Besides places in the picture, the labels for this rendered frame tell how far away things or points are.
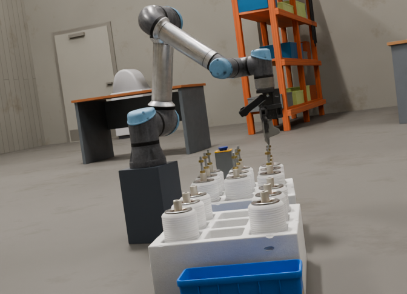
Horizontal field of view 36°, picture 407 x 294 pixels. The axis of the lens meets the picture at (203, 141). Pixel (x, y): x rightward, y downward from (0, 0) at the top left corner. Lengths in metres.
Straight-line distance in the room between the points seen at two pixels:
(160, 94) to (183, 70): 8.71
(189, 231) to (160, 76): 1.06
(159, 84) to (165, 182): 0.42
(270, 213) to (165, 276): 0.32
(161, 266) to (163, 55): 1.15
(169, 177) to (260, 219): 0.95
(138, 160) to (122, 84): 8.55
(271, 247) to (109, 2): 10.65
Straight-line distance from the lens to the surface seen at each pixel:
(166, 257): 1.65
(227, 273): 1.61
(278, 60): 7.67
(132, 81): 10.92
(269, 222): 1.62
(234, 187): 2.16
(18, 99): 12.53
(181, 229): 1.66
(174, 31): 2.42
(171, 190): 2.52
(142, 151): 2.48
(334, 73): 10.47
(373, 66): 10.36
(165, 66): 2.59
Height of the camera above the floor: 0.55
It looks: 4 degrees down
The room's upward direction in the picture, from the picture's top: 8 degrees counter-clockwise
